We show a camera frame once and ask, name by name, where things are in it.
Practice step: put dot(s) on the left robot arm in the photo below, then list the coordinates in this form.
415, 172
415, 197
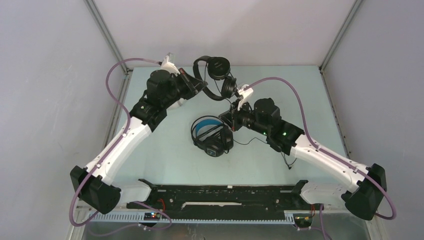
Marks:
94, 184

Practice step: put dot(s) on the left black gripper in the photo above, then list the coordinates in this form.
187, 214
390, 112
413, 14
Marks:
199, 85

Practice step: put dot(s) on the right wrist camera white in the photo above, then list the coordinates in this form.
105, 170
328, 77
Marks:
243, 93

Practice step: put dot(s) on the white over-ear headphones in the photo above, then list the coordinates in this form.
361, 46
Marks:
177, 104

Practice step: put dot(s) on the black headphones with blue cable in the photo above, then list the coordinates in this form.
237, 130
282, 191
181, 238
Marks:
212, 135

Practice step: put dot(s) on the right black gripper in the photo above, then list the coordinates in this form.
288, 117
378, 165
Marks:
227, 116

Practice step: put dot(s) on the black on-ear headphones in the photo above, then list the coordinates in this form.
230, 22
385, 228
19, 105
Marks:
215, 76

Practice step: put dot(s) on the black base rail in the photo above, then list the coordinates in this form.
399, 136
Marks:
229, 203

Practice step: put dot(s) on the right aluminium frame post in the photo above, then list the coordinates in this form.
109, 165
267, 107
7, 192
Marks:
357, 4

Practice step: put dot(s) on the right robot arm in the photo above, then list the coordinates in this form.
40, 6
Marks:
360, 188

